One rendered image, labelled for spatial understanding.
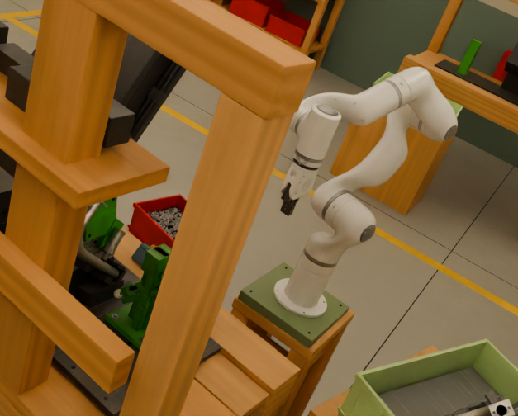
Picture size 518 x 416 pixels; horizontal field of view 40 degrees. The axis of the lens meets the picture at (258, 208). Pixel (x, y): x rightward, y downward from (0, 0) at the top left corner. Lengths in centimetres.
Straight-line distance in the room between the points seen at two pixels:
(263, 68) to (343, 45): 649
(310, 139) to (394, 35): 550
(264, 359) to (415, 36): 551
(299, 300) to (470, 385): 64
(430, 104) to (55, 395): 130
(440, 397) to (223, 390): 75
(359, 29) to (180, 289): 632
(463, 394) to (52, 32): 171
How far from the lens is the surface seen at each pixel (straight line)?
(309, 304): 236
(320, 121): 185
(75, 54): 135
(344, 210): 216
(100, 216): 203
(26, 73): 158
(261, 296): 234
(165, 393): 142
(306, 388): 269
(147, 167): 148
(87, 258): 200
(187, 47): 115
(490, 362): 256
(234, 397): 199
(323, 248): 223
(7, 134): 149
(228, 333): 213
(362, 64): 749
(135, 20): 123
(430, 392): 239
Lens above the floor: 226
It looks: 29 degrees down
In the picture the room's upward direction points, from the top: 21 degrees clockwise
